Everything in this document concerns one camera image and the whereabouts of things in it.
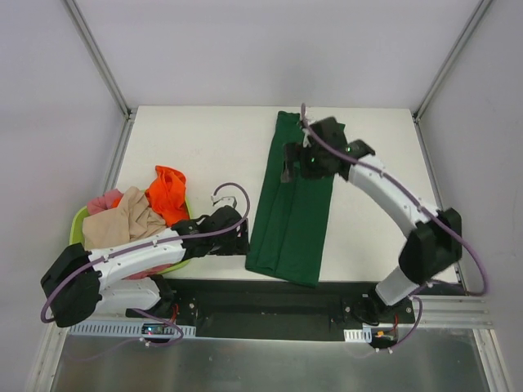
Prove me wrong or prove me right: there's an aluminium front rail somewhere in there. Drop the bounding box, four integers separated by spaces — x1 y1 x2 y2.
51 287 494 327

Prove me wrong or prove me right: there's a right aluminium frame post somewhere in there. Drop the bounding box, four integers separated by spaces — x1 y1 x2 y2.
412 0 494 124

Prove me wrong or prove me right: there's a beige t-shirt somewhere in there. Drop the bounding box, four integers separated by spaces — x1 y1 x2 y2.
83 186 168 250

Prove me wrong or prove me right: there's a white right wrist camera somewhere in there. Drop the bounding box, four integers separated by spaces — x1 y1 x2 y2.
300 117 315 148

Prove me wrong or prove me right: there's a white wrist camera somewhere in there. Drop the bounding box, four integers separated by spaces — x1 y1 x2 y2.
211 195 238 208
300 117 315 148

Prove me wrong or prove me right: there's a left white cable duct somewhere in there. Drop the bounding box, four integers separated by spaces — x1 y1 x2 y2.
69 320 196 339

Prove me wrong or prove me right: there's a white cable duct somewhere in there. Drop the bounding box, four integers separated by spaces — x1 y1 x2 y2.
69 320 196 339
343 328 372 344

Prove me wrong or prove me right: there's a pink t-shirt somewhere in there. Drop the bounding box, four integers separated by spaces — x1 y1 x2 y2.
87 189 172 281

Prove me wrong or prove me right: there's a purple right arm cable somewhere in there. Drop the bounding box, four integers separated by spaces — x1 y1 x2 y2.
300 102 489 359

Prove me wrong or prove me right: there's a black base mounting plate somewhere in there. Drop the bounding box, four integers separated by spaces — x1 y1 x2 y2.
124 274 467 341

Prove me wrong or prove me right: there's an aluminium frame post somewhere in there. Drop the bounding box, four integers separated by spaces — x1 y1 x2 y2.
412 0 494 124
61 0 132 120

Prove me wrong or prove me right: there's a lime green plastic basket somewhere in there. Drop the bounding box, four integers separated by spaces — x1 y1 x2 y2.
69 206 191 279

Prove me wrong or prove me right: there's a left aluminium frame post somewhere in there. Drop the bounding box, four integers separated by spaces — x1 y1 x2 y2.
61 0 132 120

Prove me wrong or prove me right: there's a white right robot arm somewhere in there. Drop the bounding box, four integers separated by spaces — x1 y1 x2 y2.
281 117 463 323

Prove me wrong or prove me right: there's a right white cable duct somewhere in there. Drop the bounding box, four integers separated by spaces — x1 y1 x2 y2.
343 328 372 344

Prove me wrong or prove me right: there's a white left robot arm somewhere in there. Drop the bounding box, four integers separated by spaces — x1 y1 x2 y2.
40 205 249 327

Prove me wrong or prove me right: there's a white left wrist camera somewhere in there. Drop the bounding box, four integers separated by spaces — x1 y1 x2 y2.
211 195 238 208

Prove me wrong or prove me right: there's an orange t-shirt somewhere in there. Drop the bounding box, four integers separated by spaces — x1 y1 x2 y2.
109 165 190 229

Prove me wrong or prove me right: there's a dark green t-shirt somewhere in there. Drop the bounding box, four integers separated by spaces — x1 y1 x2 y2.
245 111 333 287

